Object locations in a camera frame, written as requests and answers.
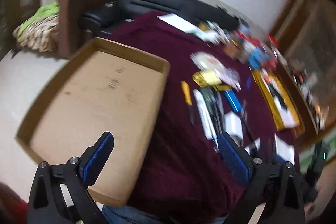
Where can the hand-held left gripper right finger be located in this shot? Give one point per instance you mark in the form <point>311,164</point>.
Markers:
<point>232,158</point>

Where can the wooden sideboard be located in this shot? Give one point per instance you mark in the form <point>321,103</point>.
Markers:
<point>309,37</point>

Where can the cream case with yellow charm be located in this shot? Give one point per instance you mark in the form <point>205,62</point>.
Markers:
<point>206,78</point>

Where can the white round pad in plastic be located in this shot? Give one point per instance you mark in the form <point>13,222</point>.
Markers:
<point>207,61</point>

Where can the patterned beige blanket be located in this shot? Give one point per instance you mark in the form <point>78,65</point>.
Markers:
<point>36,32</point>

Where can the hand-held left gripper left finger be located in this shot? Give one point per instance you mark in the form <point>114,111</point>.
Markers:
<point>97,158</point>

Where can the yellow cardboard box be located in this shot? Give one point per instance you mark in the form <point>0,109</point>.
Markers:
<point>282,100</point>

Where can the yellow utility knife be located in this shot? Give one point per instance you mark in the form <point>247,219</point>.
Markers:
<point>187,92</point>

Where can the white power bank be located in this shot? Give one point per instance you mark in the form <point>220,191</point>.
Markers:
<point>233,124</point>

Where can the brown armchair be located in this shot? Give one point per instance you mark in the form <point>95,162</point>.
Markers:
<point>78,8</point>

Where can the jars and tins group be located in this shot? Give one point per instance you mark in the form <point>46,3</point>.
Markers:
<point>233,49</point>

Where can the red cloth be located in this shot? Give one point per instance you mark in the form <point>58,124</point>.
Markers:
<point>10,205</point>

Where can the bunch of assorted pens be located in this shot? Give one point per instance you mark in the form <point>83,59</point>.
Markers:
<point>210,113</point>

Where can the blue printed box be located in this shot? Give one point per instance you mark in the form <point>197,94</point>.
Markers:
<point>258,57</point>

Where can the black leather sofa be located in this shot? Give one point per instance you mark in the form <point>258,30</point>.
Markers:
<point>157,1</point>

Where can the person's blue jeans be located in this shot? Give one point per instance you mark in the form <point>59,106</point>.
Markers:
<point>157,217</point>

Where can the white gloves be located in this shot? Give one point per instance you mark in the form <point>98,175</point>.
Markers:
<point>210,35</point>

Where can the shallow cardboard tray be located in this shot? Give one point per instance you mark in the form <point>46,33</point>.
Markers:
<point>92,108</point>

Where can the yellow bar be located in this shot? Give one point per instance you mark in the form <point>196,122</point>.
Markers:
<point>221,88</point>

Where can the blue power bank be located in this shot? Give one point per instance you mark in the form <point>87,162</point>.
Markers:
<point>232,100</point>

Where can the blue marker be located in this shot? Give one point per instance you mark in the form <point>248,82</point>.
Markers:
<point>248,84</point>

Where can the green cloth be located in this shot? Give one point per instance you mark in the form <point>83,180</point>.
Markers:
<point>47,10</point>

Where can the white paper sheet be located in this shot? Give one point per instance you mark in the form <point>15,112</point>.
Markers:
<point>176,21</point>

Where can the clear plastic bag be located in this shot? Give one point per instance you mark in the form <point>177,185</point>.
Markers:
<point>229,78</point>

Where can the maroon tablecloth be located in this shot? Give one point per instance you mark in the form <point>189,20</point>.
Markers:
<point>183,155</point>

